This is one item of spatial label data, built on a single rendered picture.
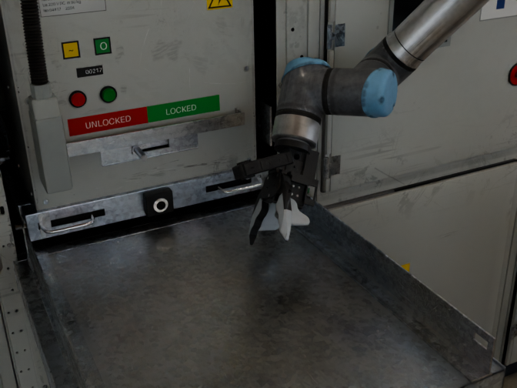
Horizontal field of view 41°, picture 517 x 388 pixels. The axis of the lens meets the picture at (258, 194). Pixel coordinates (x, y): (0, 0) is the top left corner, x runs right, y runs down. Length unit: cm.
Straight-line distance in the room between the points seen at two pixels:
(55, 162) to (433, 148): 93
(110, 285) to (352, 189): 67
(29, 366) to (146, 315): 43
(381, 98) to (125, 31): 50
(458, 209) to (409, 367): 87
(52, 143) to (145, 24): 30
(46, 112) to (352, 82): 55
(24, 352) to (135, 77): 62
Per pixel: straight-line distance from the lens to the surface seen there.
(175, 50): 142
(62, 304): 128
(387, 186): 175
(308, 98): 133
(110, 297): 128
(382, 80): 130
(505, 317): 232
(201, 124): 144
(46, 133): 128
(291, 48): 148
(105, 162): 144
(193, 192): 152
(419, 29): 138
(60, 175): 131
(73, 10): 135
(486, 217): 201
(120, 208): 148
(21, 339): 154
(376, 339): 116
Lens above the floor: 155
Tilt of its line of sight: 26 degrees down
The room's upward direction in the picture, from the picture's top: 1 degrees counter-clockwise
